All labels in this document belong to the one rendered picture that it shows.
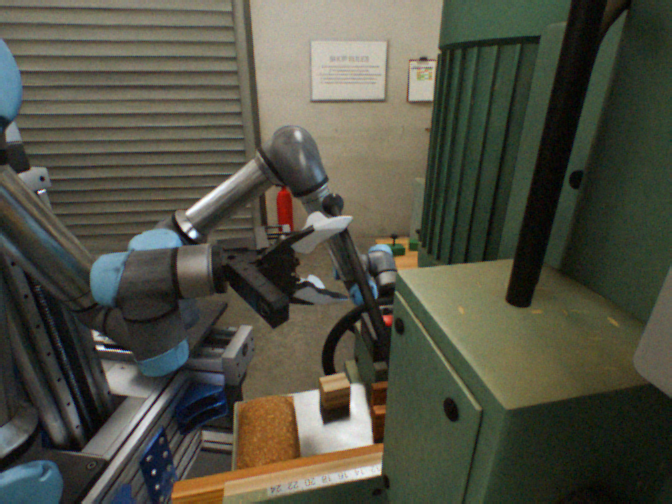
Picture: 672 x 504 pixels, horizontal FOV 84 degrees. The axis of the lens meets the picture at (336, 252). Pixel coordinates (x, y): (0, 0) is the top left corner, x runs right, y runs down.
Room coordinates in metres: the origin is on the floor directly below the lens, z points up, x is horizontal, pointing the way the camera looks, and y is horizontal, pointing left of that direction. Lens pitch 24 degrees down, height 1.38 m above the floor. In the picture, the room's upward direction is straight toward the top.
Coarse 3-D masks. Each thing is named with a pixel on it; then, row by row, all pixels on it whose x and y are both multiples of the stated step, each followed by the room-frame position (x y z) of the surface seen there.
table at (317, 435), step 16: (352, 368) 0.58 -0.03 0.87; (352, 384) 0.51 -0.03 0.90; (368, 384) 0.50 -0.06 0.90; (304, 400) 0.47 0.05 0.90; (320, 400) 0.47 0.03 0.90; (352, 400) 0.47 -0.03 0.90; (368, 400) 0.47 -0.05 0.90; (304, 416) 0.44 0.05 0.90; (320, 416) 0.44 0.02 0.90; (336, 416) 0.44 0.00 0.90; (352, 416) 0.44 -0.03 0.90; (368, 416) 0.44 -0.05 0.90; (304, 432) 0.40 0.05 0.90; (320, 432) 0.41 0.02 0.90; (336, 432) 0.41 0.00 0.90; (352, 432) 0.41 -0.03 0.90; (368, 432) 0.41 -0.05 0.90; (304, 448) 0.38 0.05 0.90; (320, 448) 0.38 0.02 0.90; (336, 448) 0.38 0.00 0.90
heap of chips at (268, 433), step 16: (256, 400) 0.44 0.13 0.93; (272, 400) 0.44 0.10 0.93; (288, 400) 0.47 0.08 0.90; (240, 416) 0.43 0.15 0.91; (256, 416) 0.40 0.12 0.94; (272, 416) 0.40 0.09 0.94; (288, 416) 0.41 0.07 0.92; (240, 432) 0.39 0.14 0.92; (256, 432) 0.38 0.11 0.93; (272, 432) 0.38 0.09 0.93; (288, 432) 0.38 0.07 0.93; (240, 448) 0.36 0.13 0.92; (256, 448) 0.36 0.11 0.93; (272, 448) 0.36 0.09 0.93; (288, 448) 0.36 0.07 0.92; (240, 464) 0.35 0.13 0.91; (256, 464) 0.34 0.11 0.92
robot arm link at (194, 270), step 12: (180, 252) 0.46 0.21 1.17; (192, 252) 0.46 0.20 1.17; (204, 252) 0.47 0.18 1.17; (180, 264) 0.45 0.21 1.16; (192, 264) 0.45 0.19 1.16; (204, 264) 0.45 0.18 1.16; (180, 276) 0.44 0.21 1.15; (192, 276) 0.44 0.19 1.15; (204, 276) 0.44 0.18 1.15; (180, 288) 0.44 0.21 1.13; (192, 288) 0.44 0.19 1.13; (204, 288) 0.44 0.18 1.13
